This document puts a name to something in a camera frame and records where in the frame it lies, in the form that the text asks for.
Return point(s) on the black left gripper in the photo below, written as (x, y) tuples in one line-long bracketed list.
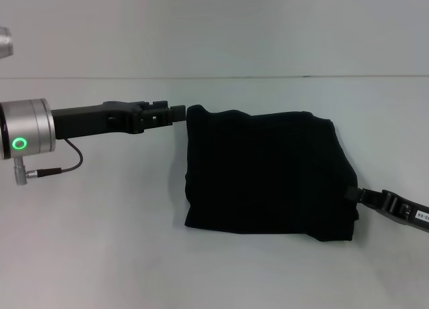
[(97, 121)]

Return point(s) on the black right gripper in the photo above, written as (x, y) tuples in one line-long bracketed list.
[(405, 210)]

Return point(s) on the black shirt with FREE print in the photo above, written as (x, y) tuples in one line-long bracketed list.
[(268, 171)]

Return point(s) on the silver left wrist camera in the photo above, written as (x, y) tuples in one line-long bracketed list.
[(6, 42)]

